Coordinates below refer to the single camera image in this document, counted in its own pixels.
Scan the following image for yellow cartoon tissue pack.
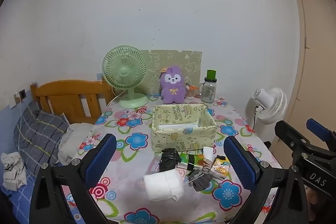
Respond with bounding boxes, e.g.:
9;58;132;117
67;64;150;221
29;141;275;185
209;157;231;179

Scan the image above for clear plastic bag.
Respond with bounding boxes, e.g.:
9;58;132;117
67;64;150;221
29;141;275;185
146;154;163;176

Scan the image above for printed cardboard sheet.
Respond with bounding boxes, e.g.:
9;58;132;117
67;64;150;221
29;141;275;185
140;49;203;96

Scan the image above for grey gloves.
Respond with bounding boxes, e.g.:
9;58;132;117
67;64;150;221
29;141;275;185
188;170;214;191

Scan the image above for white charging cable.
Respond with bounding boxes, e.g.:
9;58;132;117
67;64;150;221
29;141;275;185
15;92;27;151

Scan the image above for beige door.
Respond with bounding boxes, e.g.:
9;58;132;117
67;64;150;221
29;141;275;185
270;0;336;156

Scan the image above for printed yellow storage box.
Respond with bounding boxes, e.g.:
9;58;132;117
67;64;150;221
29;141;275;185
151;103;217;153

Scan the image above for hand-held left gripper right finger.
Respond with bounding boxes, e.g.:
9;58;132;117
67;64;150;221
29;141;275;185
223;136;309;224

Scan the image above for green wipes pack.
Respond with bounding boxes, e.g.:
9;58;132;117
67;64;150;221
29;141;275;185
176;152;210;172

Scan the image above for white standing fan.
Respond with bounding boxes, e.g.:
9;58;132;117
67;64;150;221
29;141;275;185
245;87;288;125

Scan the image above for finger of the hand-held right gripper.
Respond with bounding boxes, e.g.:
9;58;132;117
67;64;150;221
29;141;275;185
275;120;319;161
306;118;336;147

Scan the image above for green fan cable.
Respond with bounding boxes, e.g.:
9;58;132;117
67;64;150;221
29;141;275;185
106;90;126;108

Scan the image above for black wrapped pack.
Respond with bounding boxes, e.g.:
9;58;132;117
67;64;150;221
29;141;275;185
160;148;181;172

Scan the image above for green desk fan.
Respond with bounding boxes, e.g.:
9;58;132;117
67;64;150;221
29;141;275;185
102;46;150;109

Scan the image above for glass jar with green lid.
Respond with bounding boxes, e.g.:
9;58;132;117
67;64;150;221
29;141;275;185
199;70;218;104

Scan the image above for grey plaid pillow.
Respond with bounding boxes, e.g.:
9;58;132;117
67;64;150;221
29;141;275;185
14;101;69;177

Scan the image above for blue checked bed sheet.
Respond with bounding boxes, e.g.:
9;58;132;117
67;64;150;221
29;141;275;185
0;101;69;224

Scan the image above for crumpled white cloth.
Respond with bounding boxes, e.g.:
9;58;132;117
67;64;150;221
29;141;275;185
0;152;28;191

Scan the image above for purple plush toy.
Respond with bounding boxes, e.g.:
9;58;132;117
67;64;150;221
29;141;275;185
160;66;187;104

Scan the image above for small orange lidded container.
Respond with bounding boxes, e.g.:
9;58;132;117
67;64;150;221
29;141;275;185
185;84;201;99

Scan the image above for white rolled towel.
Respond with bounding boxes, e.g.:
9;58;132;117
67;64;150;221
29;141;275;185
143;169;184;201

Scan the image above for black fan cable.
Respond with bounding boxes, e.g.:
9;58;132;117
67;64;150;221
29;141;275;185
252;105;260;130

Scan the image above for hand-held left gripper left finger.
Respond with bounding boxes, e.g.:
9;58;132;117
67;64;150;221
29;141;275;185
29;133;117;224

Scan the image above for wooden headboard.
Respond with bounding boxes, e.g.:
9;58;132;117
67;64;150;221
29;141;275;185
30;80;114;125

